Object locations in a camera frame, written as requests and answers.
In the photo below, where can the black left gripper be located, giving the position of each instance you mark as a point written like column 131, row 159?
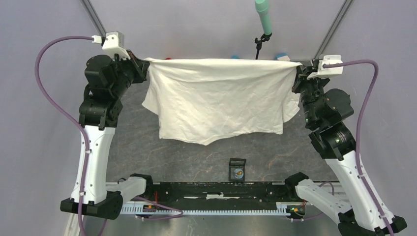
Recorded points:
column 139, row 67

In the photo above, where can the white floral t-shirt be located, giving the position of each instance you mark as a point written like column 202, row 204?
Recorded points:
column 201, row 101

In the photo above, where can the teal foam microphone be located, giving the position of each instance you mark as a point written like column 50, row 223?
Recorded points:
column 262, row 8

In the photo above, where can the black tripod stand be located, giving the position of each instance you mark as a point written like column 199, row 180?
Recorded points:
column 259, row 42

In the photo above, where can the black brooch box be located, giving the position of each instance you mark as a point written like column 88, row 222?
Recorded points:
column 235, row 163

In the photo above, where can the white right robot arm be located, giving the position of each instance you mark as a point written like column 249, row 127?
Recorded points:
column 364, row 214

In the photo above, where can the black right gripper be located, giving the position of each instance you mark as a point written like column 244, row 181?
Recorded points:
column 303, row 72

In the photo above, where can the colourful brick toy car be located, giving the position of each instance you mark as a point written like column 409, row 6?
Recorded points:
column 282, row 57

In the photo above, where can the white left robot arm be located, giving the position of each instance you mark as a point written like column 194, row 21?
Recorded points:
column 108, row 80

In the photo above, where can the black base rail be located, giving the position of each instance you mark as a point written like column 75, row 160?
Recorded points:
column 258, row 195

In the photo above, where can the white slotted cable duct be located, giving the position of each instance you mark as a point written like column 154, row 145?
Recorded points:
column 146, row 209

